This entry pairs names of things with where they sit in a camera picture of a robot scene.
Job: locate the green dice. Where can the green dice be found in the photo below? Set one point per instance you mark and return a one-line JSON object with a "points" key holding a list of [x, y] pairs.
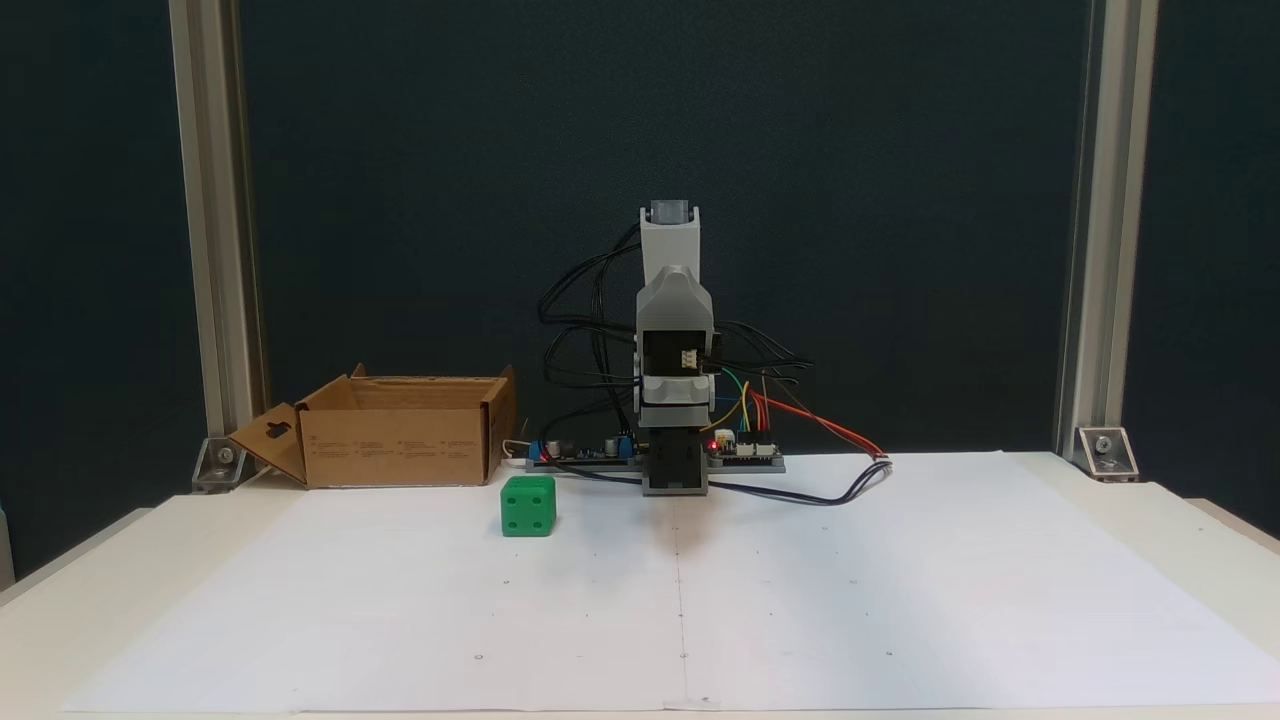
{"points": [[527, 510]]}

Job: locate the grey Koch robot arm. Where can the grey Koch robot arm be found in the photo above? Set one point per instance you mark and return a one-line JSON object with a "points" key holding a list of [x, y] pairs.
{"points": [[670, 300]]}

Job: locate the blue circuit board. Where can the blue circuit board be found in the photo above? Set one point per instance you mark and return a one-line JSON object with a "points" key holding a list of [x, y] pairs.
{"points": [[585, 455]]}

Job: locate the large white paper sheet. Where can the large white paper sheet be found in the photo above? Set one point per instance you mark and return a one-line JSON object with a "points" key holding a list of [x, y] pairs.
{"points": [[800, 600]]}

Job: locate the open cardboard box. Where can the open cardboard box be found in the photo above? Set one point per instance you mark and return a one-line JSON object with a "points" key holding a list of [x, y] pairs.
{"points": [[390, 445]]}

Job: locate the metal corner bracket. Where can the metal corner bracket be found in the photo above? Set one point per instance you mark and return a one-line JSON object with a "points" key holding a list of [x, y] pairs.
{"points": [[222, 462], [1106, 452]]}

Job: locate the aluminium frame post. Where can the aluminium frame post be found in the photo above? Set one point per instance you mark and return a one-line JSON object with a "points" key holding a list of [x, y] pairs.
{"points": [[215, 200], [1105, 200]]}

